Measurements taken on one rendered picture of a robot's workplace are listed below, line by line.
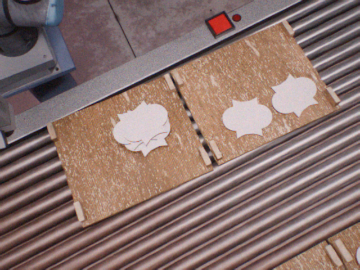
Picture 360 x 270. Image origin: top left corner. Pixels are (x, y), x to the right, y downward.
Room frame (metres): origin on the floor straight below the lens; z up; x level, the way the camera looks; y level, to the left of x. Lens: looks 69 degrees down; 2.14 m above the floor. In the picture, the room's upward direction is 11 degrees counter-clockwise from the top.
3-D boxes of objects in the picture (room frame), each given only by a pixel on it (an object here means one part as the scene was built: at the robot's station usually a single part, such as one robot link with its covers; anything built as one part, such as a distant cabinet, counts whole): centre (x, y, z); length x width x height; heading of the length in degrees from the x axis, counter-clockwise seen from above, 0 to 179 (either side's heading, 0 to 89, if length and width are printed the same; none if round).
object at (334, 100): (0.48, -0.47, 0.95); 0.06 x 0.02 x 0.03; 15
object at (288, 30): (0.74, -0.40, 0.95); 0.06 x 0.02 x 0.03; 15
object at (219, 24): (0.82, -0.19, 0.92); 0.06 x 0.06 x 0.01; 17
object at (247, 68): (0.56, -0.24, 0.93); 0.41 x 0.35 x 0.02; 105
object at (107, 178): (0.45, 0.17, 0.93); 0.41 x 0.35 x 0.02; 103
